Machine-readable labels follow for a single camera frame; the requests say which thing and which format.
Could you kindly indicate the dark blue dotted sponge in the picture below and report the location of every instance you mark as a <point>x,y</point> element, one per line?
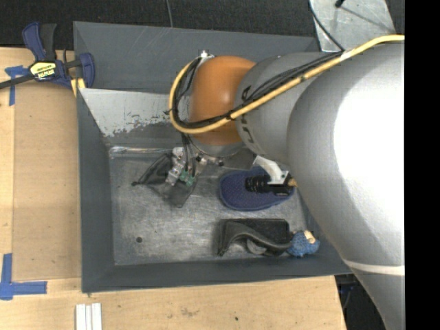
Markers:
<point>233,191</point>

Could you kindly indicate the grey metal bin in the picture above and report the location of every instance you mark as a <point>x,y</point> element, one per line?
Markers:
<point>151,225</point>

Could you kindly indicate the pale wood board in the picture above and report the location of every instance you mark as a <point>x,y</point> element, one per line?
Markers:
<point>46,184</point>

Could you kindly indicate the blue toy animal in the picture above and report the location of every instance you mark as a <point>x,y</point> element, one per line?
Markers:
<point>302,246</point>

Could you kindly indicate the black cylinder on white bracket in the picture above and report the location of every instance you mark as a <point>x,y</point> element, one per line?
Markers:
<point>256,183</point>

